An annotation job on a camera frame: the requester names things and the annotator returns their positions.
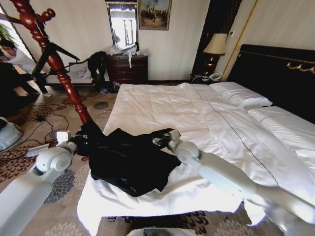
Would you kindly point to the black garment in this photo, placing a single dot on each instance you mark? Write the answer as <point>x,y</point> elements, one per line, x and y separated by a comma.
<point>128,159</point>

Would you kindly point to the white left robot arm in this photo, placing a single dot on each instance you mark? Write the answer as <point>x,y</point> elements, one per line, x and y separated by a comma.
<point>22,194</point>

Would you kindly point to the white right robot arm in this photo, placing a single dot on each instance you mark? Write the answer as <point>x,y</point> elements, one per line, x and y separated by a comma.
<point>221,169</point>

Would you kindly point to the white bed duvet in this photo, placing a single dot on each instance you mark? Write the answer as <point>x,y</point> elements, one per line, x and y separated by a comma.
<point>192,118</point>

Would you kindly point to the black clothes on bench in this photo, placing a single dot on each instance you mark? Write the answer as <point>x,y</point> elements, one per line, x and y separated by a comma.
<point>96,64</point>

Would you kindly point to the dark bed headboard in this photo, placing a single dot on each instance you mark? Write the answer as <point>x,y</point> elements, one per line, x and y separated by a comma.
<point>268,76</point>

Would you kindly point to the small red object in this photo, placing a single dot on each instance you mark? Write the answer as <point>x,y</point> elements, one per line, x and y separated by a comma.
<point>84,158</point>

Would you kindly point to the silver power strip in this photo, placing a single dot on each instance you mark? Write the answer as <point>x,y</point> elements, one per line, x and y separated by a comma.
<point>37,150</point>

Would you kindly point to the white upholstered bench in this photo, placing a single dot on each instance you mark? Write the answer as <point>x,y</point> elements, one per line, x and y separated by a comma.
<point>73,79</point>

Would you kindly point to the dark bag on floor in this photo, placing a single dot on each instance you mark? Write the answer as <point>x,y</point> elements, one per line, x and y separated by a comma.
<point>109,88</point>

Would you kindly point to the white rounded machine base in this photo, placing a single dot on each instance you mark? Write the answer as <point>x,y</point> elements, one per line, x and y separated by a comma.
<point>8,134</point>

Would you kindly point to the pale cloth on bench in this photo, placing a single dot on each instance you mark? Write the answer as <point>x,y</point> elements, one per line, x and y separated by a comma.
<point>81,73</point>

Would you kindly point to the dark nightstand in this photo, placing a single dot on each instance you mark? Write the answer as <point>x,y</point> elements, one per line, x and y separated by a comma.
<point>198,78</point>

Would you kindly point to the white telephone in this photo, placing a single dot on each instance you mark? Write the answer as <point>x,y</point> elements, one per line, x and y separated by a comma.
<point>214,76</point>

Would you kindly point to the dark wooden dresser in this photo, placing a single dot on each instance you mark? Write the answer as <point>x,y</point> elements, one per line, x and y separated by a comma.
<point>123,68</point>

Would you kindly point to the red-brown wooden coat stand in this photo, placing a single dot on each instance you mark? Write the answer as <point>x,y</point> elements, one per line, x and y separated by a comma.
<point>53,59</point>

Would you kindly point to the white pillow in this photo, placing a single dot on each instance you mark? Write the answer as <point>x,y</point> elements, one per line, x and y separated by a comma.
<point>240,94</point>
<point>288,123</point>

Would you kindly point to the white hanging cloth strip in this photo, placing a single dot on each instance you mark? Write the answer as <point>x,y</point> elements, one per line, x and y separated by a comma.
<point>130,59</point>

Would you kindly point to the black tripod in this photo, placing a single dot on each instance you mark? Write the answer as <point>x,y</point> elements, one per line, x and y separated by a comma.
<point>62,51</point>

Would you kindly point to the person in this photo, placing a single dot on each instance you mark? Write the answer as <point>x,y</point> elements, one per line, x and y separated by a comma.
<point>17,66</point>

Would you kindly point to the clear plastic bag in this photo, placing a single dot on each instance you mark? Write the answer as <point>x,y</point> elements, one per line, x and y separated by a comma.
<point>115,50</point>

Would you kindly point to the table lamp with cream shade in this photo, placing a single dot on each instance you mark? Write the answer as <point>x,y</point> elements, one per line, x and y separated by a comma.
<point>215,46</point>

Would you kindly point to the framed painting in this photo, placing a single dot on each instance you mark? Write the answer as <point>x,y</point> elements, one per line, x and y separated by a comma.
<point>154,14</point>

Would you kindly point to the green plant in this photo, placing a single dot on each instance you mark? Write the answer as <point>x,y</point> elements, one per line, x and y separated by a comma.
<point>6,33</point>

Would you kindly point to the wall mirror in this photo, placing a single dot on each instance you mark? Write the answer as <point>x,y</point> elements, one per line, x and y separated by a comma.
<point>123,27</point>

